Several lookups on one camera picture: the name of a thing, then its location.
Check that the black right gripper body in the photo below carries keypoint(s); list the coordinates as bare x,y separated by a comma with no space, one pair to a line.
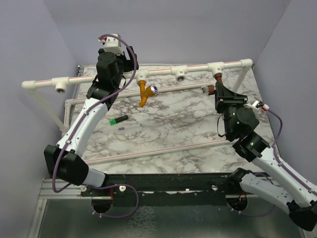
228,110

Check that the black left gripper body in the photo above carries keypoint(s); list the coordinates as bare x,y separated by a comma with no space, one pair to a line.
126,66

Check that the orange water faucet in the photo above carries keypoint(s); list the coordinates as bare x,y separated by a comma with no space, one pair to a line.
146,92

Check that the white PVC pipe frame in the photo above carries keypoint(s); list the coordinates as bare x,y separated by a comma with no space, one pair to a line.
138,74

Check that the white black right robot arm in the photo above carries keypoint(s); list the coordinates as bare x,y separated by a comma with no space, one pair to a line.
295,195

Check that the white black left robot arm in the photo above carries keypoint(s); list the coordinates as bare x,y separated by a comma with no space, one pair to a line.
64,160

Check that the green black marker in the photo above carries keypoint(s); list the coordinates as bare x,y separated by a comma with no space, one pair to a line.
118,120

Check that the purple white marker pen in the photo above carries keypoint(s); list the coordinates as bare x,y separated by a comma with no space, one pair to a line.
129,127

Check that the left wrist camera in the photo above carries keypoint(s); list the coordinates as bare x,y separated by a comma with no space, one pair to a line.
110,44

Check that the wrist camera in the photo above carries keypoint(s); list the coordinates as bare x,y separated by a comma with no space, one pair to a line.
110,44
257,105

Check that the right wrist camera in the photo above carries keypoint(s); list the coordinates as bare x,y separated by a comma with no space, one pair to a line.
257,105

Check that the black table edge rail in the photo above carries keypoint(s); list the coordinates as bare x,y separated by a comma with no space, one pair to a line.
135,190

